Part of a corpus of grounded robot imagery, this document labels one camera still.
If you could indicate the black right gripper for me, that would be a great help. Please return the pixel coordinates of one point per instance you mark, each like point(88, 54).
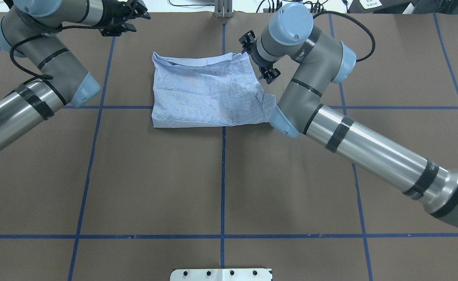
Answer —
point(255, 57)

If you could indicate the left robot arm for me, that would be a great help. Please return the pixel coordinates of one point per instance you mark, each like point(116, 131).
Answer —
point(28, 32)

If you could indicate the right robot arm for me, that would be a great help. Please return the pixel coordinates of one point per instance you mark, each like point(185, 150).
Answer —
point(322, 60)

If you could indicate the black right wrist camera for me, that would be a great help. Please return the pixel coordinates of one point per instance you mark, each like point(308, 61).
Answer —
point(247, 42)

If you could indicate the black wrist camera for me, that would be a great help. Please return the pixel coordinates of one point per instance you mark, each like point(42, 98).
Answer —
point(118, 30)
point(247, 42)

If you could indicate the aluminium frame post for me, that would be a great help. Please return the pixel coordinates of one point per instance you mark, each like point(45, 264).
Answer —
point(223, 9)

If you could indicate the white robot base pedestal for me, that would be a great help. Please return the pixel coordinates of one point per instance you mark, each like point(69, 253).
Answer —
point(236, 274)

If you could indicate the light blue striped shirt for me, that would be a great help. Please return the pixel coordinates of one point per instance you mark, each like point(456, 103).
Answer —
point(208, 92)

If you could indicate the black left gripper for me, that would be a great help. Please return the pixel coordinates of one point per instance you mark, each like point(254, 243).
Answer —
point(114, 10)

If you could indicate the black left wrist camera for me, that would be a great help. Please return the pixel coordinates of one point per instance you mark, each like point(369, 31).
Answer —
point(118, 30)

